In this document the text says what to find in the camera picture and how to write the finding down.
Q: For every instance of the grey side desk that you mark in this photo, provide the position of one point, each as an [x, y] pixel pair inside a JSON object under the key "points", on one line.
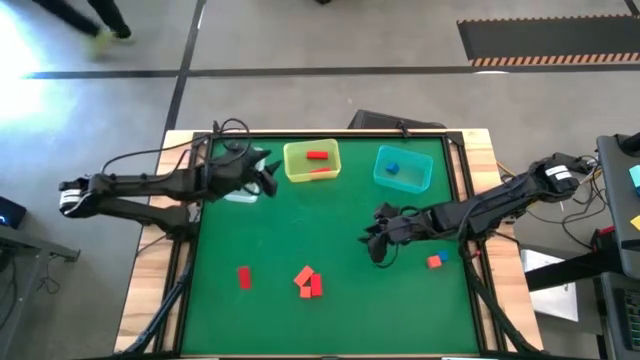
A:
{"points": [[20, 245]]}

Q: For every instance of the black keyboard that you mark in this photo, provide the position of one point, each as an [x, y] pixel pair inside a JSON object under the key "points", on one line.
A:
{"points": [[630, 310]]}

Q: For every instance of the white paper sheet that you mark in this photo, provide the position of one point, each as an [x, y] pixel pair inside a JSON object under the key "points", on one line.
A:
{"points": [[550, 305]]}

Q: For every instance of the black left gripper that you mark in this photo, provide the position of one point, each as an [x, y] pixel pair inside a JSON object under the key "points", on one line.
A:
{"points": [[232, 175]]}

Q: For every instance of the person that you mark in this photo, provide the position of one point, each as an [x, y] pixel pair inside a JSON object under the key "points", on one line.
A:
{"points": [[107, 15]]}

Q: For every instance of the wooden table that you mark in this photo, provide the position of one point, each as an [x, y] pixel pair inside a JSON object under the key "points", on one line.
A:
{"points": [[145, 280]]}

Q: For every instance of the small blue block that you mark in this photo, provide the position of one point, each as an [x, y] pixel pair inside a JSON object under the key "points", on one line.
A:
{"points": [[392, 168]]}

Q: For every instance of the black stand bar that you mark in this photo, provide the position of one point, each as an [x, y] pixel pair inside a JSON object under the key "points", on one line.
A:
{"points": [[560, 272]]}

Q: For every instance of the cyan item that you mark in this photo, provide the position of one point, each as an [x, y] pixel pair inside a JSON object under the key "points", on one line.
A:
{"points": [[636, 177]]}

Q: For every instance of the teal plastic bin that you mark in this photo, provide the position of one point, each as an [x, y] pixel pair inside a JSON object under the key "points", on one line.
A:
{"points": [[415, 175]]}

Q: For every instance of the clear plastic bin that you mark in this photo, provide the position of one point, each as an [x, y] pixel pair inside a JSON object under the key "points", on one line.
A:
{"points": [[242, 198]]}

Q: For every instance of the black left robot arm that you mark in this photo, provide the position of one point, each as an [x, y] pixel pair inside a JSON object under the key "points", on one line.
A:
{"points": [[150, 185]]}

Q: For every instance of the green table mat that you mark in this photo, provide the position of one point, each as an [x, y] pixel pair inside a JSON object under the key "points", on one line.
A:
{"points": [[325, 225]]}

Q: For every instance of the yellow item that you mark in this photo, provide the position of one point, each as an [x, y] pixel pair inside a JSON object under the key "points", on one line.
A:
{"points": [[636, 223]]}

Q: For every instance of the yellow plastic bin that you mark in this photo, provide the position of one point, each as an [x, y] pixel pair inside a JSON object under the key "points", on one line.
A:
{"points": [[300, 170]]}

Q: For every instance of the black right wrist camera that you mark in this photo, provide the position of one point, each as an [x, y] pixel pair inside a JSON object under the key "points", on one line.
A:
{"points": [[377, 252]]}

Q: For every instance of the black metal table frame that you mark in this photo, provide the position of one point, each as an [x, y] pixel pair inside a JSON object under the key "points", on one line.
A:
{"points": [[325, 134]]}

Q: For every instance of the red clamp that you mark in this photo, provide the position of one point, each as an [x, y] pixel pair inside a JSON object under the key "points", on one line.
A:
{"points": [[605, 232]]}

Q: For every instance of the black case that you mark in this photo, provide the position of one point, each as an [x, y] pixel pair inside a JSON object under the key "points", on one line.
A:
{"points": [[380, 120]]}

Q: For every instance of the orange-red cube block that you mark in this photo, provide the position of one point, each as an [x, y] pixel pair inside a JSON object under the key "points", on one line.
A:
{"points": [[434, 262], [305, 292]]}

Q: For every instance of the blue cube block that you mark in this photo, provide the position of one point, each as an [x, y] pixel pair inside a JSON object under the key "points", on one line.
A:
{"points": [[444, 255]]}

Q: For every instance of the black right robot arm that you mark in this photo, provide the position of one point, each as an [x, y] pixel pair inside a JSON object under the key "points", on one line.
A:
{"points": [[500, 200]]}

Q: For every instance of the dark grey cart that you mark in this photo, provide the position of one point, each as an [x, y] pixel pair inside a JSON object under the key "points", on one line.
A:
{"points": [[617, 200]]}

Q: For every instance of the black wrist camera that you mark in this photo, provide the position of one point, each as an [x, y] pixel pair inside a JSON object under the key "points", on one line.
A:
{"points": [[377, 252], [270, 186]]}

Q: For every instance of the black striped floor mat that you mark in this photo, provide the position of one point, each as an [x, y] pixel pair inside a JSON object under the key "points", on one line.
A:
{"points": [[550, 37]]}

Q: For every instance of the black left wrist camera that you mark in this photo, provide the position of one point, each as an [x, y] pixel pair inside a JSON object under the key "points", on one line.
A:
{"points": [[270, 186]]}

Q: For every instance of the black device with blue light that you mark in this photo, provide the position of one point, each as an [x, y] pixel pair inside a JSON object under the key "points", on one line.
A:
{"points": [[10, 212]]}

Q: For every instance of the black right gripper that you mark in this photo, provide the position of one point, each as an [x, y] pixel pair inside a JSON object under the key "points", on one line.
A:
{"points": [[410, 227]]}

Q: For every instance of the small red connector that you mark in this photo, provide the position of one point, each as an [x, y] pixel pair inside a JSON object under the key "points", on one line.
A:
{"points": [[472, 253]]}

